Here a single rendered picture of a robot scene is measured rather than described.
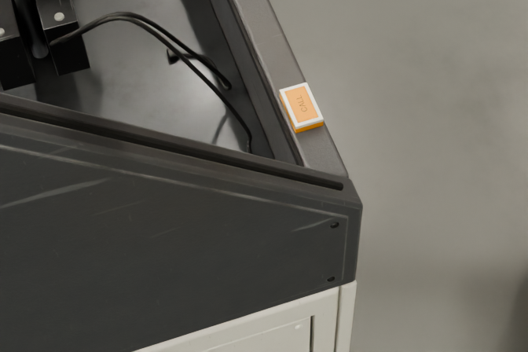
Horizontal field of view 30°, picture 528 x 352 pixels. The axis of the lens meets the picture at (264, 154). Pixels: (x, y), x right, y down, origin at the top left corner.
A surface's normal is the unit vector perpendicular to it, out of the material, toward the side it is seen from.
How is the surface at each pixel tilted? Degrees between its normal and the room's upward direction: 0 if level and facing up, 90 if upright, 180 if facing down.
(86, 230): 90
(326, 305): 90
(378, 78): 0
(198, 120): 0
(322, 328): 90
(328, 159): 0
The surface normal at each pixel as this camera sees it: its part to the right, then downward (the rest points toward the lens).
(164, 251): 0.32, 0.78
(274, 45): -0.03, -0.56
